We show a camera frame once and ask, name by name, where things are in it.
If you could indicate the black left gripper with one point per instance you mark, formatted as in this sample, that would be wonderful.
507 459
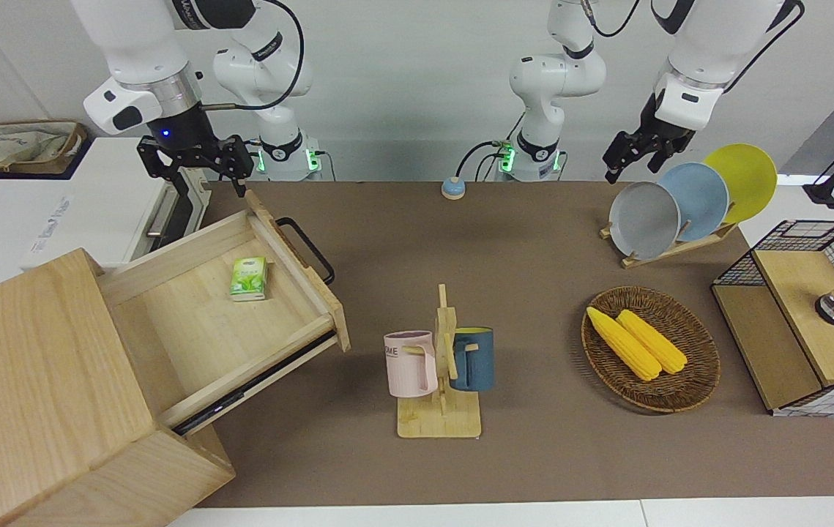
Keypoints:
662 124

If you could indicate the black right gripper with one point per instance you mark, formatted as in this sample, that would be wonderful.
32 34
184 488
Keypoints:
186 132

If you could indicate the light wooden drawer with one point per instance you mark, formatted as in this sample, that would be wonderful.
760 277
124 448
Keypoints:
190 329

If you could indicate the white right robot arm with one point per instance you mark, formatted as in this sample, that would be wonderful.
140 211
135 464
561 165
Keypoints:
138 44

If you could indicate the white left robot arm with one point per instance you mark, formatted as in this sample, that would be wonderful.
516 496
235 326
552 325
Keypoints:
709 44

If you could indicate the grey plate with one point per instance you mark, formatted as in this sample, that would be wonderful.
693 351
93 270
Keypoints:
640 219

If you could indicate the light blue plate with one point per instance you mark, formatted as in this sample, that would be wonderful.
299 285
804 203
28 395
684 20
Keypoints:
702 197

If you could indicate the white toaster oven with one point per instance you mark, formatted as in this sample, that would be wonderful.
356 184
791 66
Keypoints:
116 208

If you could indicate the wooden plate rack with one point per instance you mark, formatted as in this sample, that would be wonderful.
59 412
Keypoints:
680 249

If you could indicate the yellow plate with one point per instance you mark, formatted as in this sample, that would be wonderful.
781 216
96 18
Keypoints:
750 176

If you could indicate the green tissue pack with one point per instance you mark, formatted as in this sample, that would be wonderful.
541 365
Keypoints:
249 279

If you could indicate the brown table mat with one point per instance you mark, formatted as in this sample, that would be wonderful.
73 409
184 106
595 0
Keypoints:
534 241

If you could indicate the beige cloth bag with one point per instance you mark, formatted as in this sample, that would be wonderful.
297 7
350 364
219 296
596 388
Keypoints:
14 143

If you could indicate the longer yellow corn cob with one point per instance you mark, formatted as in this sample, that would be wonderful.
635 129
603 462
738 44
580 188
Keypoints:
622 340

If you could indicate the shorter yellow corn cob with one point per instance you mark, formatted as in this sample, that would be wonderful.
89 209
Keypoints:
657 342

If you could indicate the blue desk bell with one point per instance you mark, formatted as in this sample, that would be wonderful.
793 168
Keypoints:
453 188

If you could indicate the brown wicker basket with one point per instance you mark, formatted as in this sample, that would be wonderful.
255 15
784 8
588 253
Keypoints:
680 391

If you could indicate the dark blue mug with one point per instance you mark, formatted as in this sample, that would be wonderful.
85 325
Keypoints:
475 359

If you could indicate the light wooden cabinet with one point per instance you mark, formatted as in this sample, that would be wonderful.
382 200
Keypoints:
28 380

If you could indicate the pink mug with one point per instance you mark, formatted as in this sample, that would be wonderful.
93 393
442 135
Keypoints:
409 362

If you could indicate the wooden mug rack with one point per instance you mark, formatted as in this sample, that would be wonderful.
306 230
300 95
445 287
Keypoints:
438 421

